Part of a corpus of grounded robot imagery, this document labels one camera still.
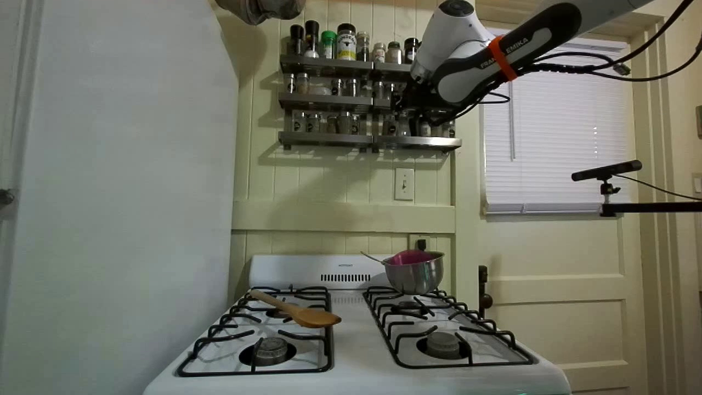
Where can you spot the wooden spoon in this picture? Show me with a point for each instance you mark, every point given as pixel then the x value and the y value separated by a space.
pixel 300 314

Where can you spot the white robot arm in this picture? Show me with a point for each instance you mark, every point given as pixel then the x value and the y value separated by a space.
pixel 459 60

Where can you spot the metal spoon in bowl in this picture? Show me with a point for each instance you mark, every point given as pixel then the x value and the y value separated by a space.
pixel 378 259

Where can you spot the silver metal bowl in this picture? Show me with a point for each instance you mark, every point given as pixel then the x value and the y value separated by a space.
pixel 421 278

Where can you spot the metal spice rack shelf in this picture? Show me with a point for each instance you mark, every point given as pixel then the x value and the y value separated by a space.
pixel 339 90

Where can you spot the black right stove grate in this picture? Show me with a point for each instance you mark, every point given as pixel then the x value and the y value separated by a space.
pixel 440 332

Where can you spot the black stove grate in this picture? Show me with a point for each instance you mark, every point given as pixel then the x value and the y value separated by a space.
pixel 258 339
pixel 440 332

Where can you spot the black left stove grate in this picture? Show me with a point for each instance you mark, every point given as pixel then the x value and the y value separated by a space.
pixel 258 339

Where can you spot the white gas stove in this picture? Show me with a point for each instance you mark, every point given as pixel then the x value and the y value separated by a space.
pixel 364 363

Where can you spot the white window blind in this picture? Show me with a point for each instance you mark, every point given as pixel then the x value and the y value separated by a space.
pixel 550 128

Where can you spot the metal pot on refrigerator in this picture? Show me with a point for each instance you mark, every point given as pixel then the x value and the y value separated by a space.
pixel 256 12

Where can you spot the white refrigerator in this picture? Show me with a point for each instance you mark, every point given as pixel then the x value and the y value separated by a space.
pixel 123 175

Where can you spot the white light switch plate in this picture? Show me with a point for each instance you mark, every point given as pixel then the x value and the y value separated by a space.
pixel 405 184

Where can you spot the black camera on stand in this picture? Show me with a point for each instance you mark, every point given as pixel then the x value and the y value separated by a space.
pixel 608 189

